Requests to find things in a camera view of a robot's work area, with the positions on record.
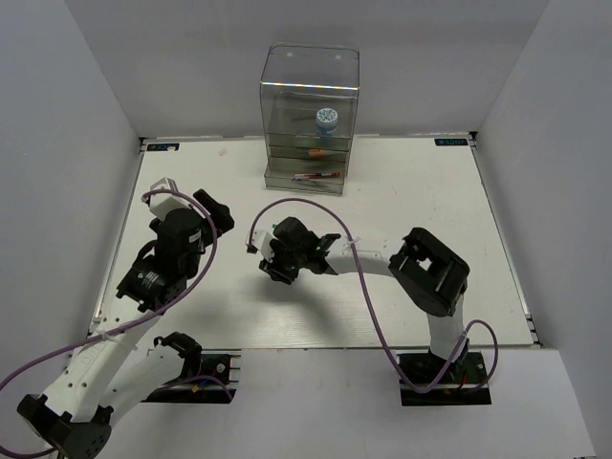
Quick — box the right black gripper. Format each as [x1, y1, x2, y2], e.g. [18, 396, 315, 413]
[261, 239, 307, 284]

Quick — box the red ink gel pen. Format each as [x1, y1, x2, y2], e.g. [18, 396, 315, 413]
[295, 172, 341, 180]

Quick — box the orange cap highlighter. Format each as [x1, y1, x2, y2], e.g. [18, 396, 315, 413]
[308, 149, 335, 158]

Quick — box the clear drawer organizer box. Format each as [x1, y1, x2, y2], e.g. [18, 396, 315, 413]
[260, 90, 358, 197]

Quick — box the blue cleaning gel jar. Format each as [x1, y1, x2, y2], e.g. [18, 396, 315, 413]
[315, 107, 339, 137]

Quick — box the purple ink gel pen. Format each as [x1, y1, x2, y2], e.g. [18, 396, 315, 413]
[292, 173, 338, 182]

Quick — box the green highlighter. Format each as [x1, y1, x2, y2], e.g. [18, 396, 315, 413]
[297, 139, 329, 148]

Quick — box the clear acrylic organizer lid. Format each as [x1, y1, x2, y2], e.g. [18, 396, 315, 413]
[259, 43, 360, 140]

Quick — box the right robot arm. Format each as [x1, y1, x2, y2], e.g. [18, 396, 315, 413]
[248, 217, 470, 382]

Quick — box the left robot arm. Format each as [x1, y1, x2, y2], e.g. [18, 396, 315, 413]
[17, 181, 234, 458]

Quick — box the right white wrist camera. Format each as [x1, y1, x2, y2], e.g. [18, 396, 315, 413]
[246, 229, 273, 262]

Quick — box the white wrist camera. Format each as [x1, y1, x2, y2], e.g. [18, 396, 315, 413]
[142, 177, 190, 221]
[246, 229, 273, 262]

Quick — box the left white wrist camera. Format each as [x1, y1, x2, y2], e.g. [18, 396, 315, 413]
[142, 177, 190, 221]

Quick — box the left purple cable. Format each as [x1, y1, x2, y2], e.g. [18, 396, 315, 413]
[0, 188, 238, 455]

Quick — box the purple cable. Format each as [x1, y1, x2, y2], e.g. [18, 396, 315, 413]
[0, 188, 238, 455]
[247, 198, 498, 394]

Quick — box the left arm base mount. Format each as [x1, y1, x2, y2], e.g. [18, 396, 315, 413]
[144, 350, 242, 404]

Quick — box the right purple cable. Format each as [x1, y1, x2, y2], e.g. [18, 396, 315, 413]
[247, 198, 498, 394]

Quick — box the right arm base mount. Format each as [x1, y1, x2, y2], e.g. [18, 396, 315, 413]
[397, 351, 492, 407]

